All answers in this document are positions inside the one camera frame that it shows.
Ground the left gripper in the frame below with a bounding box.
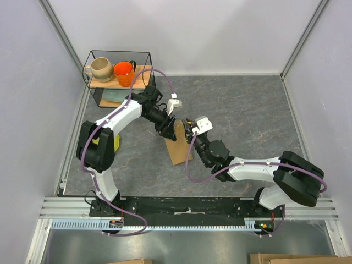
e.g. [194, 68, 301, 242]
[143, 108, 177, 142]

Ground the brown cardboard express box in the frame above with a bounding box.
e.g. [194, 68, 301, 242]
[165, 119, 189, 166]

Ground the yellow utility knife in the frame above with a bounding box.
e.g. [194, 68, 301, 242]
[186, 118, 195, 125]

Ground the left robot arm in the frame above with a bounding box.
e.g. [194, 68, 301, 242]
[76, 85, 182, 216]

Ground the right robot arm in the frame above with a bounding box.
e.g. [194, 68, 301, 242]
[182, 117, 327, 217]

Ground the yellow-green dotted plate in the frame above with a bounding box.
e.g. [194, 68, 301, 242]
[92, 134, 120, 152]

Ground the light green tray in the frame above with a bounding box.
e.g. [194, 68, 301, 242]
[102, 89, 129, 102]

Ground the orange mug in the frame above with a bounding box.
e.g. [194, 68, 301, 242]
[113, 60, 136, 87]

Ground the beige ceramic mug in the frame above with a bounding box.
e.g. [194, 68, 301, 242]
[84, 57, 114, 83]

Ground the cardboard piece bottom centre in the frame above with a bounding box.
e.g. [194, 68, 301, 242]
[109, 258, 153, 264]

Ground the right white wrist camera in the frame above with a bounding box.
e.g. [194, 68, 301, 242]
[192, 115, 213, 135]

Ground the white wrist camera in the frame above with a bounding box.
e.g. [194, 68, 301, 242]
[192, 115, 213, 135]
[166, 93, 182, 116]

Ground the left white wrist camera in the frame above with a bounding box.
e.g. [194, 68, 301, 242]
[166, 93, 182, 116]

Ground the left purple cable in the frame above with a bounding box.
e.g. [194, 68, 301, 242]
[81, 68, 178, 238]

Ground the purple cable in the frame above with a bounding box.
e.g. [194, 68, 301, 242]
[184, 131, 328, 237]
[81, 68, 178, 238]

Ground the black wire wooden shelf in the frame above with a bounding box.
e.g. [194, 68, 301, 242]
[82, 50, 155, 108]

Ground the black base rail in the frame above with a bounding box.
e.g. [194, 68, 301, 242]
[89, 195, 287, 228]

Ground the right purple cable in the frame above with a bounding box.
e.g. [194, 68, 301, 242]
[184, 131, 328, 237]

